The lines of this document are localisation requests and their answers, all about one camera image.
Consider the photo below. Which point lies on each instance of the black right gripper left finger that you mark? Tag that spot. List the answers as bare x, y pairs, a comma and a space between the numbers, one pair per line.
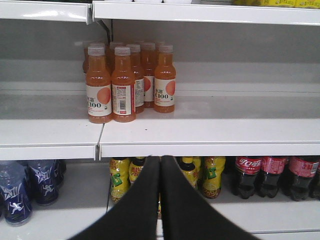
135, 216

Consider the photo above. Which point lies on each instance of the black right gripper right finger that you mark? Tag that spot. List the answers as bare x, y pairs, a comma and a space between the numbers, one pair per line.
186, 215

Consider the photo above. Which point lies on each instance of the plastic coke bottle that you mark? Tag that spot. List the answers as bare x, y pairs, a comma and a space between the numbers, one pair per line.
246, 169
301, 171
271, 169

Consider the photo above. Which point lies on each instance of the yellow lemon tea bottle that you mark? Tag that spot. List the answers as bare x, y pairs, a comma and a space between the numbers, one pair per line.
190, 167
135, 167
213, 167
119, 173

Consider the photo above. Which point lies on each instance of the blue sports drink bottle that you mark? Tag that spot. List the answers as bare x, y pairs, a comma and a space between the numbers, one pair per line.
13, 189
43, 180

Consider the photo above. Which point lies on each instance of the orange C100 juice bottle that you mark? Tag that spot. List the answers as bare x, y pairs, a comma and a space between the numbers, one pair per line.
165, 81
123, 86
98, 85

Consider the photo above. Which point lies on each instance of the white metal shelf unit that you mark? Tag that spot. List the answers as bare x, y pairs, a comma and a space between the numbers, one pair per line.
247, 83

